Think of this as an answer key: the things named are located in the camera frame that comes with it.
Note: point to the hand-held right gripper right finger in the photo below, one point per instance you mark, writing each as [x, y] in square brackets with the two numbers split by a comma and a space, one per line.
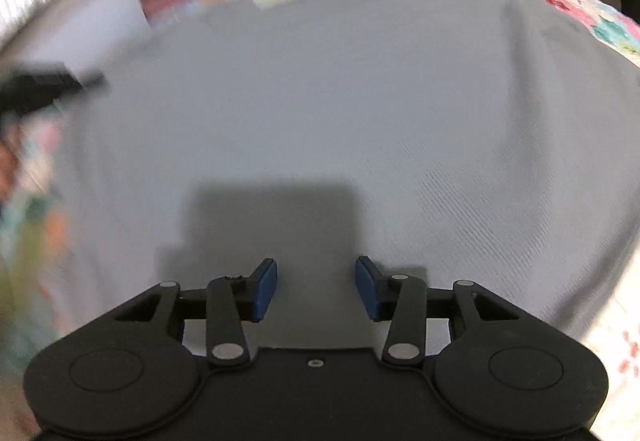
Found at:
[366, 288]

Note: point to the grey t-shirt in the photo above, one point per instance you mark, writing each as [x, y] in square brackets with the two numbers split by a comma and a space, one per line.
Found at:
[325, 121]

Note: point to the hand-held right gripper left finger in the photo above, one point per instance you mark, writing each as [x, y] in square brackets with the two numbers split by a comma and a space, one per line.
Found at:
[265, 290]

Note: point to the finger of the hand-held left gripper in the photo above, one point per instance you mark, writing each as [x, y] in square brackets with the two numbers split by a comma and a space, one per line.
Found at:
[55, 83]

